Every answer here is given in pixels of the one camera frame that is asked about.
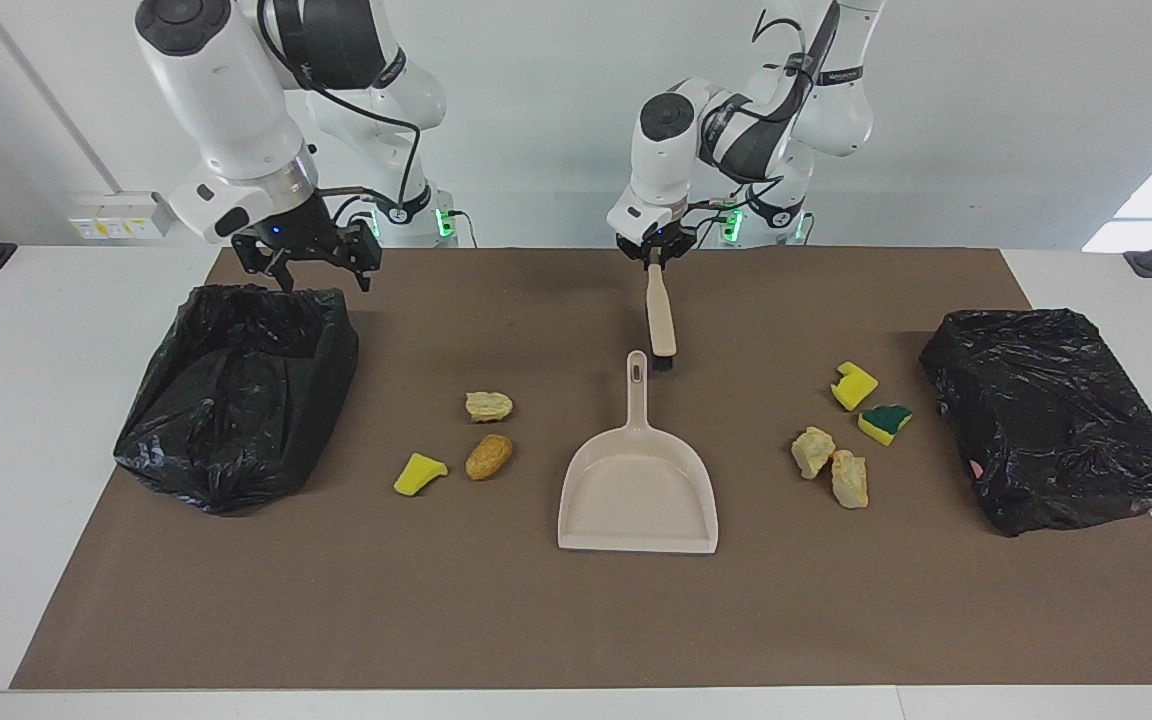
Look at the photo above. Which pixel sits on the notched yellow sponge piece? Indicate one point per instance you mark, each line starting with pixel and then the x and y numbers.
pixel 853 388

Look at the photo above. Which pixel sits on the white wall outlet box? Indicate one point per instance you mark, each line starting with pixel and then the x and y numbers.
pixel 116 222

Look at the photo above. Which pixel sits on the closed black trash bag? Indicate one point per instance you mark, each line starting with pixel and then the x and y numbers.
pixel 1046 420

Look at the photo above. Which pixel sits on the brown table mat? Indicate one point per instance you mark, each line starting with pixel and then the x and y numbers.
pixel 536 620

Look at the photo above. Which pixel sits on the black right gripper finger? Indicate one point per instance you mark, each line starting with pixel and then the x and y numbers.
pixel 285 278
pixel 364 278

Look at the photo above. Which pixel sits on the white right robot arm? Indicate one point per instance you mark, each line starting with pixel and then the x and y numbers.
pixel 226 100

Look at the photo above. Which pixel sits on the open bin with black bag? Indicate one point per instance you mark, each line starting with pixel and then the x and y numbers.
pixel 236 420

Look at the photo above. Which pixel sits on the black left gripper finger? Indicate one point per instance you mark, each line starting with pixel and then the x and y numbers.
pixel 638 258
pixel 672 255

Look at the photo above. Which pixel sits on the pale foam piece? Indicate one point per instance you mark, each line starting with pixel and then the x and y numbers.
pixel 488 406

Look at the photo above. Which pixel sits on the yellow sponge wedge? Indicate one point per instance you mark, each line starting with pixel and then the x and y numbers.
pixel 418 474

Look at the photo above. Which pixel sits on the green and yellow sponge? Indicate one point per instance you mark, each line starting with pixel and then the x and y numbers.
pixel 884 422

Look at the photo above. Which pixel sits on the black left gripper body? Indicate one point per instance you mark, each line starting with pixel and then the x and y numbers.
pixel 654 240

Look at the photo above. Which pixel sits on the brown bread nugget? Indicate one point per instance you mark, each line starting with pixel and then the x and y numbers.
pixel 488 457

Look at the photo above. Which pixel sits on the beige brush with black bristles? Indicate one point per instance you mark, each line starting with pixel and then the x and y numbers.
pixel 660 320

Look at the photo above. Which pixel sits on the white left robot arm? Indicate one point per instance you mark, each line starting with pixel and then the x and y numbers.
pixel 676 150

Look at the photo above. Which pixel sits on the beige plastic dustpan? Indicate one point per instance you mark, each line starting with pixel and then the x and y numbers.
pixel 636 490

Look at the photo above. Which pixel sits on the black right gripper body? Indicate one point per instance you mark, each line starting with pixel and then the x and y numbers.
pixel 301 235

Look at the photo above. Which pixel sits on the pale yellow foam chunk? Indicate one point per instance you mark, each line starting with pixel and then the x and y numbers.
pixel 813 452

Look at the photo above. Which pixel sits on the orange and white foam chunk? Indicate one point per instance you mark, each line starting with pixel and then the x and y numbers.
pixel 849 482

